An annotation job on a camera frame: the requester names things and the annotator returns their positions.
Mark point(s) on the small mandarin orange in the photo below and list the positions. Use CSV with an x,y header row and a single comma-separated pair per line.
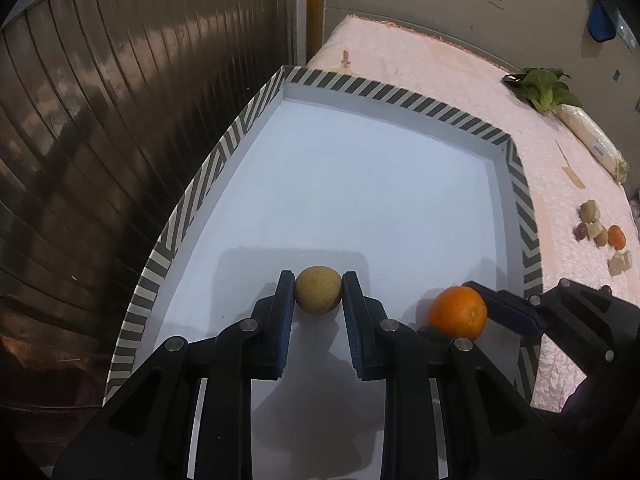
x,y
616,237

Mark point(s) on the brown kiwi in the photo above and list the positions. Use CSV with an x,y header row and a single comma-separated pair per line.
x,y
601,237

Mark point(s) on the green bok choy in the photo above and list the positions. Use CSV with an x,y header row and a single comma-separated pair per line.
x,y
542,85

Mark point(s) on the white tray with striped rim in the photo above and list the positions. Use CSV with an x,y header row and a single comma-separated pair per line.
x,y
375,185

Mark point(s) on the yellow door post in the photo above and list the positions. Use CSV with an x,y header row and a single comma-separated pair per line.
x,y
315,5

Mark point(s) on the blue cloth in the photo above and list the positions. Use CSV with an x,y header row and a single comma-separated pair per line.
x,y
602,20

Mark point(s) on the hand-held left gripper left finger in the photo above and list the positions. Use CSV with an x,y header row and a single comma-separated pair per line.
x,y
285,320

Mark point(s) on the tan paper scrap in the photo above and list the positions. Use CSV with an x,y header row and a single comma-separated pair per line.
x,y
574,177

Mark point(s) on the tan longan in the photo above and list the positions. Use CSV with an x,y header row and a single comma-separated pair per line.
x,y
318,290

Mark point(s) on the pink table cover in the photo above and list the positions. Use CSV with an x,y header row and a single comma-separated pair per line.
x,y
450,70

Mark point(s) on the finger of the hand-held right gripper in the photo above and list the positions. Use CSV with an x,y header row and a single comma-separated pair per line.
x,y
510,312

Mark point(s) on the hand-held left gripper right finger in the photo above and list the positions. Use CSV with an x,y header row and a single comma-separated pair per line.
x,y
352,320

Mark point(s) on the wrapped white radish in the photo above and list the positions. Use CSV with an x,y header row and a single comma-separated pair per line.
x,y
585,130

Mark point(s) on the small kiwi on table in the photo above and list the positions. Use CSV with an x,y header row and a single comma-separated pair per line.
x,y
590,209

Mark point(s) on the metal roller shutter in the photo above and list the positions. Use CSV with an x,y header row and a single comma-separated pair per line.
x,y
125,135

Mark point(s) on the small tan scrap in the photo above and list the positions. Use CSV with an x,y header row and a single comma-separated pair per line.
x,y
345,58

